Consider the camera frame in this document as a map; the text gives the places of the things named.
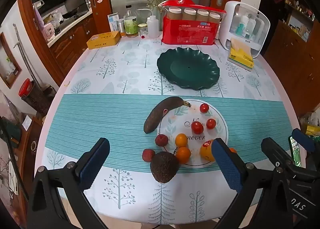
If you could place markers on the dark brown avocado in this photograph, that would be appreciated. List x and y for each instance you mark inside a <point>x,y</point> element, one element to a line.
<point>163,167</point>

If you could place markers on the yellow tissue pack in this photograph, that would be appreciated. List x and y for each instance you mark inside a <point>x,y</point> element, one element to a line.
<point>243,56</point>

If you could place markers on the wooden shelf unit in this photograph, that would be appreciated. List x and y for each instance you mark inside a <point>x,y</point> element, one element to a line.
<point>300,18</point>

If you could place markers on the white cosmetic storage box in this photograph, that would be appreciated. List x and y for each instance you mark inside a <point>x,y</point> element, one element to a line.
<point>230,23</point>

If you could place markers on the yellow tin box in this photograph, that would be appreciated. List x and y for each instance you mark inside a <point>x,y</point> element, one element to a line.
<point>102,40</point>

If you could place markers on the white squeeze bottle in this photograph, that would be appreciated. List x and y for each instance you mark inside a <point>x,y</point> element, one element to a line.
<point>152,27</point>

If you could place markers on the red lid storage jar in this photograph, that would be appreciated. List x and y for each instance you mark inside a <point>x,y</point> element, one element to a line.
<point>26,87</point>

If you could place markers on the purple hanging cloth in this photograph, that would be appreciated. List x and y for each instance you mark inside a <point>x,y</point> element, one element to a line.
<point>37,17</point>

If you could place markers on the silver metal can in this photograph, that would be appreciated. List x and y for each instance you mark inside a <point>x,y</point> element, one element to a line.
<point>121,27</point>

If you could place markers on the red paper cup package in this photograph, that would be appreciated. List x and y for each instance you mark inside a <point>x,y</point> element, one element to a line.
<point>187,33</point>

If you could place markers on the dark green scalloped plate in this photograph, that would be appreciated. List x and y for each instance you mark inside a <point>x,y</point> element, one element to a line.
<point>187,68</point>

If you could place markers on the large yellow orange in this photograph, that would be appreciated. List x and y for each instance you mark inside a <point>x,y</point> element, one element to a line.
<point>206,152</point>

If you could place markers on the wooden picture frame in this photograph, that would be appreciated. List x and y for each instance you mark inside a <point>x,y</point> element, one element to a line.
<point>5,43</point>

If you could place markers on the white printed round plate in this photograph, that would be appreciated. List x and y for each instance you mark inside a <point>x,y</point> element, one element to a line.
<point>175,123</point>

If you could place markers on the small glass jar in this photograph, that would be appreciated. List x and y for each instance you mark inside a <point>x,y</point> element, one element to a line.
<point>142,30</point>

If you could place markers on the red lychee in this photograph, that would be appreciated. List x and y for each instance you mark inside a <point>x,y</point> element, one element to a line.
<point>148,155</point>
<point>161,140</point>

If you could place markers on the tree print tablecloth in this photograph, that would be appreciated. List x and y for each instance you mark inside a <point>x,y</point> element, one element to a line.
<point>100,116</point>

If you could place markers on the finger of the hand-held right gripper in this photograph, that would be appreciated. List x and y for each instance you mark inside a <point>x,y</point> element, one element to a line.
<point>273,150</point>
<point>303,139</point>

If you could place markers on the yellow plastic bag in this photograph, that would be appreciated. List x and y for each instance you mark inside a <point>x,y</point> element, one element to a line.
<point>312,130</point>

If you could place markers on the brown paper cup stack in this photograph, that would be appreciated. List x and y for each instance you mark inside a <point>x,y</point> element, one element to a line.
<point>202,15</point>
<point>189,14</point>
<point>174,13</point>
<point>214,17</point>

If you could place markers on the blue white carton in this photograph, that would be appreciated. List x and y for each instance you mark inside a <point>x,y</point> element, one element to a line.
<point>113,22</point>

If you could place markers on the teal cosmetic bottle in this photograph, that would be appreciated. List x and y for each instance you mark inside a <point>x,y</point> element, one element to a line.
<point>240,28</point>

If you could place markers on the small orange tangerine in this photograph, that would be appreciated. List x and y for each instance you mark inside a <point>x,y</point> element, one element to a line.
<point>233,150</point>
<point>183,155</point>
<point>181,140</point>

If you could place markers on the glass bottle green label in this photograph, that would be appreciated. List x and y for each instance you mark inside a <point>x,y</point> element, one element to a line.
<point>131,25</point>

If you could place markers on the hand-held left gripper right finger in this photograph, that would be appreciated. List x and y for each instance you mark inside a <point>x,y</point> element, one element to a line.
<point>227,166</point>

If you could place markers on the red cherry tomato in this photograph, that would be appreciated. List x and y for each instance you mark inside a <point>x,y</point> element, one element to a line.
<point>197,127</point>
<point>204,108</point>
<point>211,123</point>

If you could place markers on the pink appliance box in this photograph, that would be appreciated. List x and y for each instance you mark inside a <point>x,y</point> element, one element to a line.
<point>48,30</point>

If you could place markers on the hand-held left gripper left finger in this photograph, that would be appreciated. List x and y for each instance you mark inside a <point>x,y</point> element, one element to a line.
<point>95,166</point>

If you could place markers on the overripe brown banana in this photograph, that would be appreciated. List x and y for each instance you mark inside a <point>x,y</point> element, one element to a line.
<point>160,113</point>

